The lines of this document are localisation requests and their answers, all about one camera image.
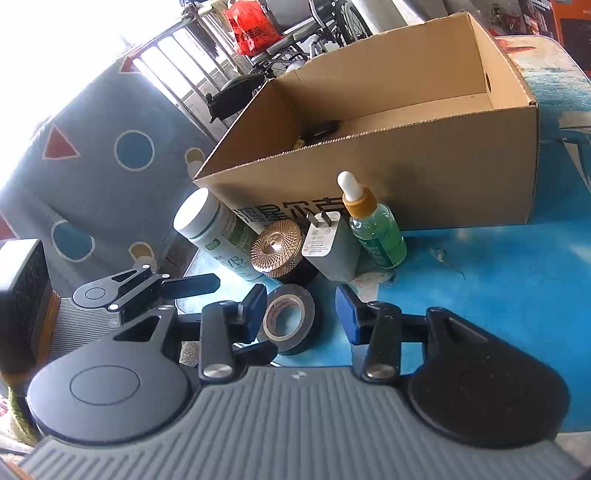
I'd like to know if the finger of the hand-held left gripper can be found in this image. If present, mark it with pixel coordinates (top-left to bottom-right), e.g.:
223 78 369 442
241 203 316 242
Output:
99 265 221 312
233 344 279 367

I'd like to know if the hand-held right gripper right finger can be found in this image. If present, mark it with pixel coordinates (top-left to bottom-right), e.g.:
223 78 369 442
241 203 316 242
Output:
336 283 490 383

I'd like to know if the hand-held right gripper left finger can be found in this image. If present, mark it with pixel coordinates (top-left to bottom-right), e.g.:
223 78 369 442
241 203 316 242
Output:
113 284 269 383

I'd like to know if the black tape roll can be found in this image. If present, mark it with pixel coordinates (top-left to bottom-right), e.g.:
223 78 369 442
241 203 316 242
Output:
256 284 324 356

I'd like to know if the white charger plug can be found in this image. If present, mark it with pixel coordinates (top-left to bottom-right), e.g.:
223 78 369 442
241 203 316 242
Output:
302 210 363 282

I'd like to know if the black jar with gold lid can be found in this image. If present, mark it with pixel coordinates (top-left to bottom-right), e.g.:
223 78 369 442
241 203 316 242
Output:
250 219 319 287

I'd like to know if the green dropper bottle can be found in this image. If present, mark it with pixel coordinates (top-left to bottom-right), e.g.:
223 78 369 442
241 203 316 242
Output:
336 171 408 270

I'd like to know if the brown cardboard box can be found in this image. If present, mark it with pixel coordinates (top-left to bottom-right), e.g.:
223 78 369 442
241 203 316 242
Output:
194 11 540 232

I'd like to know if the white pill bottle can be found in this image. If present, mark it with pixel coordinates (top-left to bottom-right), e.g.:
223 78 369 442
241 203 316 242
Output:
173 188 264 282

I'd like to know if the grey printed blanket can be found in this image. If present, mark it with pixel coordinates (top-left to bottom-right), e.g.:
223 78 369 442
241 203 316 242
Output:
0 58 218 296

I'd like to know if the black seat cushion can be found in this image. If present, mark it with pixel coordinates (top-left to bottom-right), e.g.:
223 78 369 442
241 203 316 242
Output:
205 74 271 123

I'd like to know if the metal railing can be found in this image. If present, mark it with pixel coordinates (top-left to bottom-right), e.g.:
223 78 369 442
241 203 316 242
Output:
124 18 241 144

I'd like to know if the red plastic bag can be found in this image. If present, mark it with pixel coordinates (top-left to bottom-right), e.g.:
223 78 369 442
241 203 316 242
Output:
224 0 282 57

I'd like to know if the folding wheelchair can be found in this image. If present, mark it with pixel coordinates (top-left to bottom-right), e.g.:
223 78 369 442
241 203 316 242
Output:
252 0 375 75

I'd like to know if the orange appliance carton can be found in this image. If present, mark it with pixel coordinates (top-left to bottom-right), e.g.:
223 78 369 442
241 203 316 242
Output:
517 0 591 47

